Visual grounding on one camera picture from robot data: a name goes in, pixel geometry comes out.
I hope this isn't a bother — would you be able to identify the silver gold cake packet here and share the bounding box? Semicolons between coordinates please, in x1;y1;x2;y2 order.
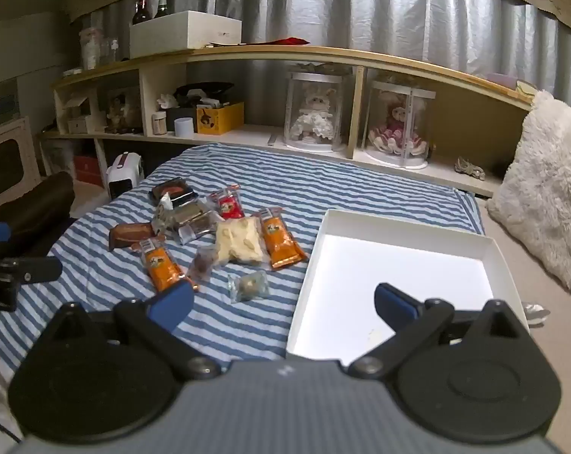
153;196;220;245

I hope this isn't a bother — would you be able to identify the silver foil wrapper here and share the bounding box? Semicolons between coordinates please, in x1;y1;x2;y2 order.
524;303;551;326

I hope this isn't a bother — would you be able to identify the red box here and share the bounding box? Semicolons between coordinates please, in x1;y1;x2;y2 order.
75;155;104;185

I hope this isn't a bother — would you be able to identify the yellow cardboard box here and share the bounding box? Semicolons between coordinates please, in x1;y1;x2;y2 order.
196;101;245;134

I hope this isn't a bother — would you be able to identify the black box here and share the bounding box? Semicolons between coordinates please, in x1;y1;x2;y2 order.
166;106;198;126

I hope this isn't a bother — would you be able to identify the white cardboard tray box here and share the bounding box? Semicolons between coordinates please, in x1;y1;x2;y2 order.
285;208;529;362

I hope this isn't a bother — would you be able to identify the small brown snack clear packet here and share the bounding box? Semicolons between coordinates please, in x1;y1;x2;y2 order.
188;246;219;285

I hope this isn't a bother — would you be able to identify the red snack packet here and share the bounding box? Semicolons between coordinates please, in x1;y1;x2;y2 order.
208;187;244;221

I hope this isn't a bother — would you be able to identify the black hat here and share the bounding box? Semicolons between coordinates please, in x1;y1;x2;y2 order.
174;82;234;105

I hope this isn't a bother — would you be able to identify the pale yellow pastry packet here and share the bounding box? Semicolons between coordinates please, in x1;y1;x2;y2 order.
214;216;266;266

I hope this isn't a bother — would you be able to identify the blue striped blanket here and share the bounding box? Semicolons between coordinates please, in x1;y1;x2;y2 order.
0;143;485;374

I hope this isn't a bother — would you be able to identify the small white box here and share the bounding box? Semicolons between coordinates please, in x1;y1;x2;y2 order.
67;116;101;134

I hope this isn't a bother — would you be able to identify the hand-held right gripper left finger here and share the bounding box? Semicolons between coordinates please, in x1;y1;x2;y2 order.
42;280;220;381

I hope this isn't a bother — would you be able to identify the white fluffy pillow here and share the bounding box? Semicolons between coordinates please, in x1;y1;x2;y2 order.
486;90;571;300

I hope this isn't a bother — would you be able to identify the pink dressed doll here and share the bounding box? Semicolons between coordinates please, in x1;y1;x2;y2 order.
368;104;428;154

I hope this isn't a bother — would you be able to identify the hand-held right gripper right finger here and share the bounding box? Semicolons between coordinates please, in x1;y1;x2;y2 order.
348;283;529;381

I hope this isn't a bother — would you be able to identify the grey curtain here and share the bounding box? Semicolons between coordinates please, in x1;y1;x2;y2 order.
68;0;571;105

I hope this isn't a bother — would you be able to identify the white cabinet glass door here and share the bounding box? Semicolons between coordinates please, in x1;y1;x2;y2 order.
0;116;42;213

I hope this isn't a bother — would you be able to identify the white round pastry packet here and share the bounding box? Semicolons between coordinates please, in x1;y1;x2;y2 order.
227;269;270;303

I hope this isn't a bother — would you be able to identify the wooden shelf unit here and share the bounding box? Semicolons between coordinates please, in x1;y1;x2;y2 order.
39;46;537;198

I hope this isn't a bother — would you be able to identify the orange snack packet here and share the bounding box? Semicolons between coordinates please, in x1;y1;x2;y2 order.
133;239;198;294
256;208;309;271

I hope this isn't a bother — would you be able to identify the dark figurine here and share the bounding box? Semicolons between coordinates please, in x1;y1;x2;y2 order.
106;92;142;134

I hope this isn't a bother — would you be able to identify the white space heater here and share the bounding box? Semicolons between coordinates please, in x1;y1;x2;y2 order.
106;152;146;199

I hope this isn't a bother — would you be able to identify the white dressed doll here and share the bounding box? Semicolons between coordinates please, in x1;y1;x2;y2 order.
292;89;337;143

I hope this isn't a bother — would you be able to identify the clear doll display case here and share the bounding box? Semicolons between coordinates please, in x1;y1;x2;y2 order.
284;71;345;152
363;80;433;170

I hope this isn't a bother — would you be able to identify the purple flat item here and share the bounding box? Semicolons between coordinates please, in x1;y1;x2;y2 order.
486;72;520;88

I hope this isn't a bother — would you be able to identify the open white carton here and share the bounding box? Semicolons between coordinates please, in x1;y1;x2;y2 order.
61;95;99;119

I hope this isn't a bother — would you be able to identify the dark brown cushion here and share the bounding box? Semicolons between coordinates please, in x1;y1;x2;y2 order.
0;171;75;258

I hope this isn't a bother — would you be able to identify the silver ornament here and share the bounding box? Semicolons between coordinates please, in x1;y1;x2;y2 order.
456;157;485;180

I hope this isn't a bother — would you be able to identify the dark mooncake packet orange label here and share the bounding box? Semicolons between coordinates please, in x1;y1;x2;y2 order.
151;176;197;206

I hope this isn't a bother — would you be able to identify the white lidded storage box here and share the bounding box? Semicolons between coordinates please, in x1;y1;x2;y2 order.
129;11;243;60

